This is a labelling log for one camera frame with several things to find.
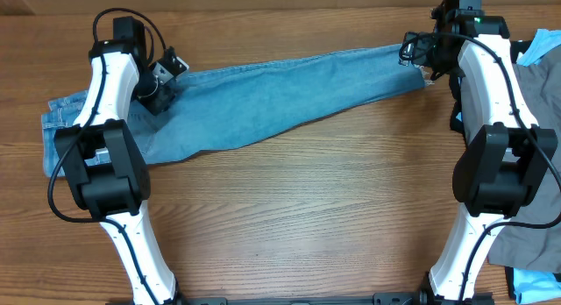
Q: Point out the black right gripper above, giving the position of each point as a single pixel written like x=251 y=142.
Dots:
x=420 y=58

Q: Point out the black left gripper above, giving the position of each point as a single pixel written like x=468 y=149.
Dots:
x=162 y=100

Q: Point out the light blue denim jeans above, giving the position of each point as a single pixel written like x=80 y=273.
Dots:
x=231 y=107

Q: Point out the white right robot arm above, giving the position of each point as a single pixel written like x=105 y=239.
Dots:
x=507 y=152

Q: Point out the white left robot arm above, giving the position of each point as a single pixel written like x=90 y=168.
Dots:
x=107 y=174

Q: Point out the black folded garment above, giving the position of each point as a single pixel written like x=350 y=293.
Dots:
x=517 y=50

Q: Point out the light blue folded garment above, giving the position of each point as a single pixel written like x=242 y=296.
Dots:
x=529 y=286

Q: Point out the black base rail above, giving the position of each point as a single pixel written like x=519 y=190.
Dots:
x=392 y=298

